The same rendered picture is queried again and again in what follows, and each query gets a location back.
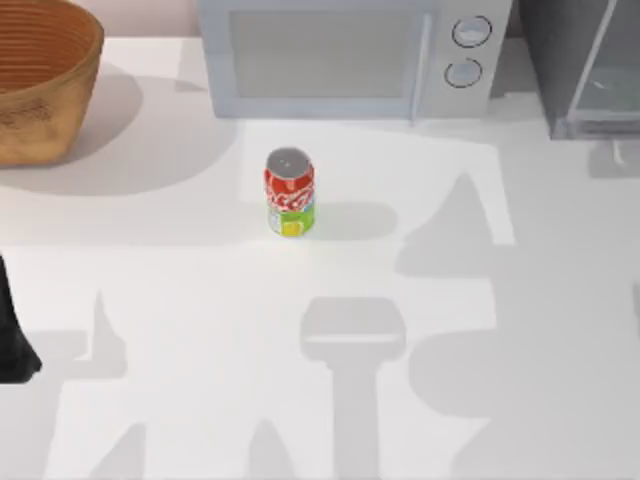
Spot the red and green can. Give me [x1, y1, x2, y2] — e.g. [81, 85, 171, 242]
[263, 146, 318, 239]

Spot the microwave oven door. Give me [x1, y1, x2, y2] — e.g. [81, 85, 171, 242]
[195, 0, 435, 120]

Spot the pale microwave oven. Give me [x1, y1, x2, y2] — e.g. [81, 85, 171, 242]
[193, 0, 514, 123]

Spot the round microwave knob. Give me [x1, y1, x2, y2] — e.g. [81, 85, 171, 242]
[451, 14, 493, 49]
[443, 57, 484, 90]

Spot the grey cabinet with dark inside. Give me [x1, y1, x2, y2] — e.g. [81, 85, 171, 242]
[517, 0, 640, 142]

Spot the brown woven basket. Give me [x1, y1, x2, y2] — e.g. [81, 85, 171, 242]
[0, 0, 106, 168]

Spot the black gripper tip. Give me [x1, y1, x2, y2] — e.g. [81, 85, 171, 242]
[0, 254, 43, 385]

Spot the microwave door handle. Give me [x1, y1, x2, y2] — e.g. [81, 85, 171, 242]
[410, 13, 434, 127]

